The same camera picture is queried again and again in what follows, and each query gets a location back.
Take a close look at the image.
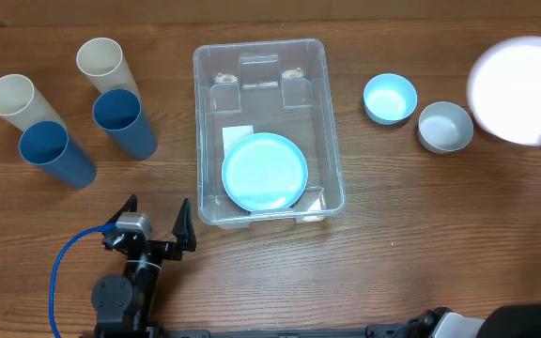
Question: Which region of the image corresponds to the grey bowl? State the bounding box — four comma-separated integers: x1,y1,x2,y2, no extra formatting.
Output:
417,101,474,154

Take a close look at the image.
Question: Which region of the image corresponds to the blue cup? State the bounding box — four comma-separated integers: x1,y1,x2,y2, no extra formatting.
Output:
92,88,158,160
19,120,97,189

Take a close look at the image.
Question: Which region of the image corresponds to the light blue bowl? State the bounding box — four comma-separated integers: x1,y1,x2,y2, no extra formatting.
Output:
363,73,418,126

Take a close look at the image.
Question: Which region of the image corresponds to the blue cup right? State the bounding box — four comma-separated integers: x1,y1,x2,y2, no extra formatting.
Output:
92,88,158,160

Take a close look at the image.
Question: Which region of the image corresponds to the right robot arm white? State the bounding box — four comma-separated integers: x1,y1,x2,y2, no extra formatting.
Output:
394,303,541,338

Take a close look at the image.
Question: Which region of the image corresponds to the beige cup far left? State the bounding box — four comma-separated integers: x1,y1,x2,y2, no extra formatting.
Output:
0,74,66,131

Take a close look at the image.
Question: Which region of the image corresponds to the blue cup left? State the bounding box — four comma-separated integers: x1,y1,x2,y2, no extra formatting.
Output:
19,120,97,189

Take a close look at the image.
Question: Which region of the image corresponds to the clear plastic storage bin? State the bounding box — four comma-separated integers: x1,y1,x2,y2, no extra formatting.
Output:
193,38,346,228

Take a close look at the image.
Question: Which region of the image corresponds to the light blue plate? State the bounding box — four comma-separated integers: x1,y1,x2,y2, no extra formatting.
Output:
221,132,309,212

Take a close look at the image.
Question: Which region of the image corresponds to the blue cable left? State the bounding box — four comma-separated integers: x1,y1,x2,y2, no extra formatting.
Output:
48,223,118,338

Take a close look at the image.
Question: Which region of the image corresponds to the pink plate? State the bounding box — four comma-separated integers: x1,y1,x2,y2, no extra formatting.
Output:
467,37,541,146

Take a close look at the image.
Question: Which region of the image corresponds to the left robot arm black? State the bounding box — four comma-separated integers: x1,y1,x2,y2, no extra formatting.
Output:
91,194,196,338

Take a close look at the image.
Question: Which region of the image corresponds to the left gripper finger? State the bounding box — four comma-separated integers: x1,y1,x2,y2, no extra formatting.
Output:
107,194,138,223
172,198,197,252

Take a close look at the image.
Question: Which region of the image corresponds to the beige cup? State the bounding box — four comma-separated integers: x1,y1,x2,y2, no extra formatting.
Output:
76,38,141,98
0,74,66,131

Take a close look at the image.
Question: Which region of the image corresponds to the beige cup back left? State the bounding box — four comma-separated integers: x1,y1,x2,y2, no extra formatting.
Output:
76,38,141,98

